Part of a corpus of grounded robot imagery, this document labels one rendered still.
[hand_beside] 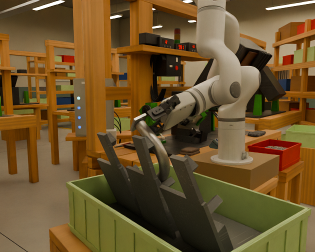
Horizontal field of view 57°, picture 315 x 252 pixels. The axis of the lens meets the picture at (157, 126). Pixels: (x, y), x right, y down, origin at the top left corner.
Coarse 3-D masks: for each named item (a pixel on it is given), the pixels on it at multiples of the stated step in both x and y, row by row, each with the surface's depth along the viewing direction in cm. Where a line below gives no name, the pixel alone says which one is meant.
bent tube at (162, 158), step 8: (136, 120) 77; (136, 128) 79; (144, 128) 77; (152, 136) 76; (160, 144) 76; (160, 152) 75; (160, 160) 76; (168, 160) 77; (160, 168) 77; (168, 168) 78; (160, 176) 79
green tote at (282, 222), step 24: (72, 192) 94; (96, 192) 104; (216, 192) 100; (240, 192) 92; (72, 216) 96; (96, 216) 82; (120, 216) 72; (240, 216) 93; (264, 216) 86; (288, 216) 80; (96, 240) 84; (120, 240) 73; (144, 240) 65; (264, 240) 62; (288, 240) 71
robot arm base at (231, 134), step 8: (224, 128) 128; (232, 128) 127; (240, 128) 127; (224, 136) 129; (232, 136) 127; (240, 136) 128; (224, 144) 129; (232, 144) 127; (240, 144) 128; (224, 152) 129; (232, 152) 128; (240, 152) 128; (216, 160) 130; (224, 160) 129; (232, 160) 128; (240, 160) 128; (248, 160) 128
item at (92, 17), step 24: (96, 0) 169; (96, 24) 171; (144, 24) 200; (96, 48) 172; (96, 72) 174; (144, 72) 204; (96, 96) 175; (144, 96) 206; (96, 120) 177; (144, 120) 208; (216, 120) 285; (96, 144) 178
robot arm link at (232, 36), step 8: (232, 16) 113; (232, 24) 112; (224, 32) 113; (232, 32) 113; (224, 40) 115; (232, 40) 115; (232, 48) 117; (216, 64) 123; (208, 72) 130; (216, 72) 125
